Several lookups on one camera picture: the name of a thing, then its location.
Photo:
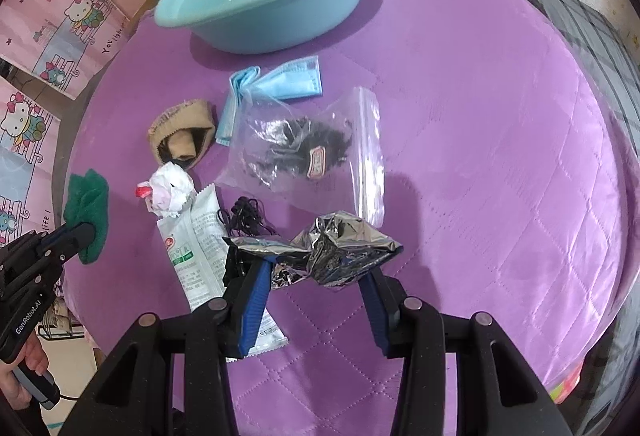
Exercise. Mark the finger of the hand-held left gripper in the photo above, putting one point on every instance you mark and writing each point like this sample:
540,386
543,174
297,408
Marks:
72,238

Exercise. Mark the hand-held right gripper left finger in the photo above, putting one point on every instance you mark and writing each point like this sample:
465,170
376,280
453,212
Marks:
252,311

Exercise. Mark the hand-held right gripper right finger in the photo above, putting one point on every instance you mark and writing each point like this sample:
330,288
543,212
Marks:
375,311

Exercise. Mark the green cloth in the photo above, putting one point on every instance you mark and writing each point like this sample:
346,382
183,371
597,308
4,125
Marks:
90,206

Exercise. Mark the silver foil bag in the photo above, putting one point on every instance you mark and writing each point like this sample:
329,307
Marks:
345,256

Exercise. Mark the white green wipes packet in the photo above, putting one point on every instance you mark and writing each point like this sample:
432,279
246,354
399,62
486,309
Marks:
200,251

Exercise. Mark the brown sock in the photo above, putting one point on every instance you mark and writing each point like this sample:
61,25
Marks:
175,126

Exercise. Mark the clear zip bag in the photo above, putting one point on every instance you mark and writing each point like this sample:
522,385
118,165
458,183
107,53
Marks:
300,151

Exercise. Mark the person's left hand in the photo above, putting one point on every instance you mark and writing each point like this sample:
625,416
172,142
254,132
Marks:
34,357

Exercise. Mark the Hello Kitty pink curtain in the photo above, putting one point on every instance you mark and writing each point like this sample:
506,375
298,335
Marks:
60,31

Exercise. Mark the grey plaid blanket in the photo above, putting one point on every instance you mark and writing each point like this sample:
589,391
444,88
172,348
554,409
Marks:
590,31

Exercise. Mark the pink cartoon wall poster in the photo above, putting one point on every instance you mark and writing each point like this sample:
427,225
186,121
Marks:
25,156

